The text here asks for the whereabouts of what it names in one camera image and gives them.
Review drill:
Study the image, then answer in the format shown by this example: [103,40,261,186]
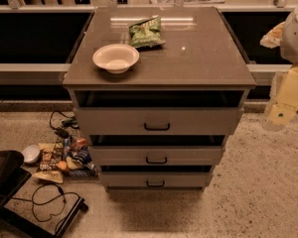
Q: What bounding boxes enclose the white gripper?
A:
[262,64,298,132]

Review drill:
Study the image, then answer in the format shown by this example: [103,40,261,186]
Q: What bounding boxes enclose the grey bottom drawer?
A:
[99,173,213,188]

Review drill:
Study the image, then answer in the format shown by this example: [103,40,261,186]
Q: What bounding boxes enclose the grey drawer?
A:
[89,146,224,166]
[99,173,213,188]
[74,107,243,136]

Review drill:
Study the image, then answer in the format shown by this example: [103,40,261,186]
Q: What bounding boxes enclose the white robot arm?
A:
[260,6,298,131]

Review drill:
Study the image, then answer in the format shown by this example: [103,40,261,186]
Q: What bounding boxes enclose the grey three-drawer cabinet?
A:
[62,6,257,192]

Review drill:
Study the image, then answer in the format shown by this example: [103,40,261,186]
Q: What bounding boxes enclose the grey middle drawer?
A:
[89,146,224,166]

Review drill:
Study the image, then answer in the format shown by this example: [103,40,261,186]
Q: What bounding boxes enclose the grey top drawer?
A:
[74,107,243,136]

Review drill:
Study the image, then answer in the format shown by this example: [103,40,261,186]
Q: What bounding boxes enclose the green chip bag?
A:
[129,16,166,49]

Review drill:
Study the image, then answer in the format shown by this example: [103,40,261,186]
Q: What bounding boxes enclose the blue snack packet on floor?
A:
[66,146,97,178]

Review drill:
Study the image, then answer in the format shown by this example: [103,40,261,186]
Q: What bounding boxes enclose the black power adapter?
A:
[55,127,70,139]

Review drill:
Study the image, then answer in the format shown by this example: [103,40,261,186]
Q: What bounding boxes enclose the orange fruit on floor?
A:
[57,161,70,173]

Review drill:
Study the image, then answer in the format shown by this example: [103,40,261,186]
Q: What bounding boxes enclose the brown snack bag on floor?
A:
[33,143,64,183]

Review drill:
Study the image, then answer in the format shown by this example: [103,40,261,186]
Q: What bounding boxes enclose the black flat board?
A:
[0,183,88,238]

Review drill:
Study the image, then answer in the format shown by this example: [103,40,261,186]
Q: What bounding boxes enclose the small white bowl on floor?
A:
[22,145,40,164]

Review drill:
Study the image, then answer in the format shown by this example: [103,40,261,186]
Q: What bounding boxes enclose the black chair seat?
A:
[0,150,31,210]

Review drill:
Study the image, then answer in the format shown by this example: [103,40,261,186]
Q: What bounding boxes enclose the black cable on floor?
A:
[11,182,82,233]

